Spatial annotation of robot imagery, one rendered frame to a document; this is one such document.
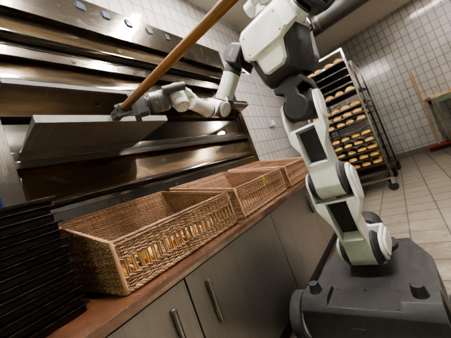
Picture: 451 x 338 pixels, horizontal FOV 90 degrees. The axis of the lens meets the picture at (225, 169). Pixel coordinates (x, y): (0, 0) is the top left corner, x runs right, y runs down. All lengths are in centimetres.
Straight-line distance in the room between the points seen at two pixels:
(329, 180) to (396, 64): 472
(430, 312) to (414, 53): 499
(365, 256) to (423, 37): 489
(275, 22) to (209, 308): 106
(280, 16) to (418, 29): 477
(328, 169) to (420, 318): 54
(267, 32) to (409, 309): 110
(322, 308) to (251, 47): 111
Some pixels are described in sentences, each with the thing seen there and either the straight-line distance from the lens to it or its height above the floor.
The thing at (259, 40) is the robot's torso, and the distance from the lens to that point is 111.
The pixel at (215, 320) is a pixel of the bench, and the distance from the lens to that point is 87.
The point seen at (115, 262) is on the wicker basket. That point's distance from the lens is 73.
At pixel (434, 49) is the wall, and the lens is 566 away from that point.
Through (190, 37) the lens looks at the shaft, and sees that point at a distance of 73.
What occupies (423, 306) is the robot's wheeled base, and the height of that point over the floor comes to 21.
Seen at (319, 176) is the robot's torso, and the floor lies 66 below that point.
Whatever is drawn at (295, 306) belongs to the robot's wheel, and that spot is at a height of 18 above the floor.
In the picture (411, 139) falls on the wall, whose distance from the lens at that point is 555.
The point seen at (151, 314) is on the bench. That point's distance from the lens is 72.
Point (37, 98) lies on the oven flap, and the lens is 129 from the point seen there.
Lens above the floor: 78
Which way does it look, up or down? 3 degrees up
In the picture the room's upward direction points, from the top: 20 degrees counter-clockwise
